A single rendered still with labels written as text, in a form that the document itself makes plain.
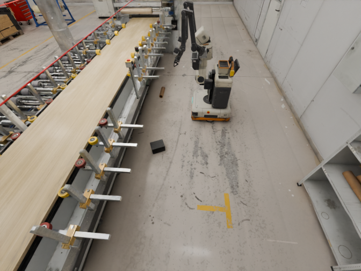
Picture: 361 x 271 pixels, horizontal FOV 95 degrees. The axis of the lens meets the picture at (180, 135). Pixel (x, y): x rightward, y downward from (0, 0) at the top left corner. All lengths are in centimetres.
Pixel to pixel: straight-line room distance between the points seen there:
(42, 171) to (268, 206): 235
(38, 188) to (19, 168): 32
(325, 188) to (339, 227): 43
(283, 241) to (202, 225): 85
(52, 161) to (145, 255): 128
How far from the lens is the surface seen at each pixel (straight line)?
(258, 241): 225
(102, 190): 166
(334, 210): 262
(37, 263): 167
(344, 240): 252
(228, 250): 215
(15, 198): 176
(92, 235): 141
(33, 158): 193
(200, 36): 247
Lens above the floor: 208
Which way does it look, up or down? 49 degrees down
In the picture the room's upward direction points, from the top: 2 degrees counter-clockwise
